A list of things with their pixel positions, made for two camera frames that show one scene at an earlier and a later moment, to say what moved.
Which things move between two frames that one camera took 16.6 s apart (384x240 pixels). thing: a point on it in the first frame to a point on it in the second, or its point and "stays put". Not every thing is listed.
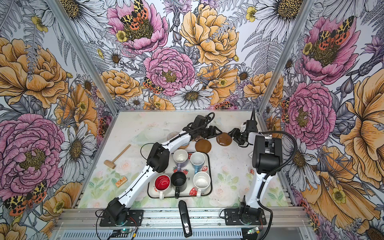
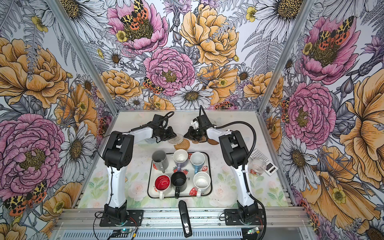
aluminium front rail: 286,218 stays put
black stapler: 185,219 stays put
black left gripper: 215,134 to 170,135
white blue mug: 197,159 stays put
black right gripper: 234,132 to 189,135
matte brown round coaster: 203,145 to 211,141
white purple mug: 180,157 stays put
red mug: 162,183 stays put
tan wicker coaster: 183,147 stays put
